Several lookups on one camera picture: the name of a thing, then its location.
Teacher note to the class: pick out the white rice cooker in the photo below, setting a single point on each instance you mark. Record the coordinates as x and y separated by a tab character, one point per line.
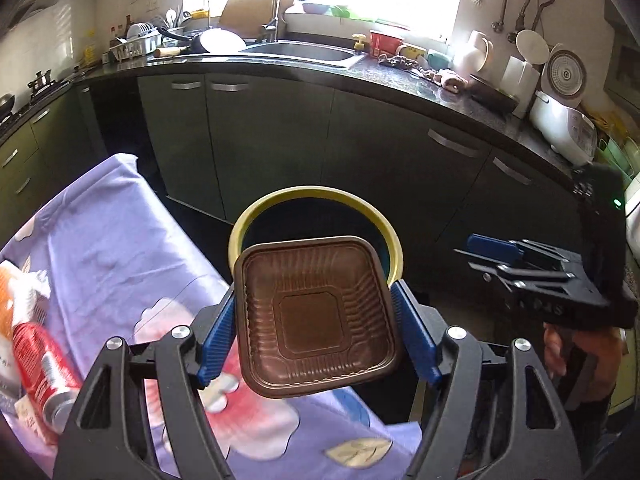
565	127

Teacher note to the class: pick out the white round plate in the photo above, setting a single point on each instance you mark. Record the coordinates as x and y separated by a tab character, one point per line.
220	40

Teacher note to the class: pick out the green kitchen cabinets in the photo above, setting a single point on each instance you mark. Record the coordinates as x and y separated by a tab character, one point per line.
270	145

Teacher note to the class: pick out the purple bowl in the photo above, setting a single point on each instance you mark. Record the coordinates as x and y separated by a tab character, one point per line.
315	8

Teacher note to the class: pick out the purple floral tablecloth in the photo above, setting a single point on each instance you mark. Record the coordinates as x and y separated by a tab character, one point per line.
110	260

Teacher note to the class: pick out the yellow-rimmed trash bin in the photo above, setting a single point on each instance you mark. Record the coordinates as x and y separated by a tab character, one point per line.
310	217

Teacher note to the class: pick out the white pitcher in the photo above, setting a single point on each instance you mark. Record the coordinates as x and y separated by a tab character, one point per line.
472	57

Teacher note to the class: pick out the gas stove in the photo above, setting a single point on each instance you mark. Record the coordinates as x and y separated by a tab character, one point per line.
30	105

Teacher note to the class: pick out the white round hanging lid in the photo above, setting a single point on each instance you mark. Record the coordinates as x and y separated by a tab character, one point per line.
532	46

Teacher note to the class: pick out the white dish rack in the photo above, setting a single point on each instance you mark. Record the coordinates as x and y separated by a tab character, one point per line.
135	42

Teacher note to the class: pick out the black frying pan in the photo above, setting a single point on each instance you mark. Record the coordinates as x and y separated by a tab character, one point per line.
492	95

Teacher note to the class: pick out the wooden cutting board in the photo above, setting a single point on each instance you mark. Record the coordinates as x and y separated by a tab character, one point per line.
245	12

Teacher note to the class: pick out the brown plastic food tray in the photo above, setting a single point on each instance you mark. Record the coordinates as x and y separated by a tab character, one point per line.
310	320

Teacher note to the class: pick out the black wok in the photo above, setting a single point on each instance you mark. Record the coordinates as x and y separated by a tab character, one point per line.
6	104

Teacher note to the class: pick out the patterned round lid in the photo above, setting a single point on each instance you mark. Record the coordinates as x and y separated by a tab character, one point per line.
565	75

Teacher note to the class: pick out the orange sponge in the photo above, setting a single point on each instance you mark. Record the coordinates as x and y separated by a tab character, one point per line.
7	300

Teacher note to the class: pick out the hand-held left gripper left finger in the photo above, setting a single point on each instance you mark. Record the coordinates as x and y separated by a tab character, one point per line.
217	340

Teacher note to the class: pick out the yellow bottle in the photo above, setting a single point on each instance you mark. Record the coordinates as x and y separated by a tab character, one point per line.
90	50

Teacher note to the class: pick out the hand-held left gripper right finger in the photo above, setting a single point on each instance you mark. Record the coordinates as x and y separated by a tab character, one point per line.
415	330

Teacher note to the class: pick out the wooden rolling pin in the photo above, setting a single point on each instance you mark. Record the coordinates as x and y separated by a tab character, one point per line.
170	51

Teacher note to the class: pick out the steel kitchen sink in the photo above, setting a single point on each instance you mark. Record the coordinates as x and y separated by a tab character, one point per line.
300	52

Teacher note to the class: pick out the steel faucet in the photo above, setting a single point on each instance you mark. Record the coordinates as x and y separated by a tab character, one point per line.
272	30

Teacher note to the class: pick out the white paper box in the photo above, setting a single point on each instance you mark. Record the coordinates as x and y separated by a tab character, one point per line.
520	85

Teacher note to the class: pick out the person's right hand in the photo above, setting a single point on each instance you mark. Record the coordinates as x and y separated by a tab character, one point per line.
554	355

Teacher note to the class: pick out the red bowl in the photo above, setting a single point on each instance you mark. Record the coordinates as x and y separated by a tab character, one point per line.
386	42

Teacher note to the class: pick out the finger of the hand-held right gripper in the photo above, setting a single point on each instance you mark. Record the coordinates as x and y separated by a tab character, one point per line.
492	271
492	247

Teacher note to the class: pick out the red drink can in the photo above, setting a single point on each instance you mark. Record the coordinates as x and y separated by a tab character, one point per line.
37	360

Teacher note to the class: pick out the dark kitchen countertop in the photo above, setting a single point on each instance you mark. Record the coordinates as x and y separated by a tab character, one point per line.
380	80

